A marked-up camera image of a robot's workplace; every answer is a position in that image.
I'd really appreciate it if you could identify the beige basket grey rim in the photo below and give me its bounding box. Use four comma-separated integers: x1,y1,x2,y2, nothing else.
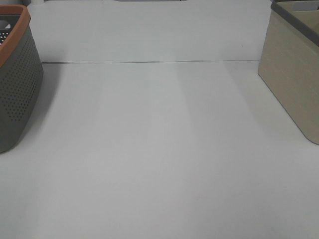
258,0,319,144

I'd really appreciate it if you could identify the grey perforated basket orange rim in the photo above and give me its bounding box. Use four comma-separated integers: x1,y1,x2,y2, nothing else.
0,4,43,152

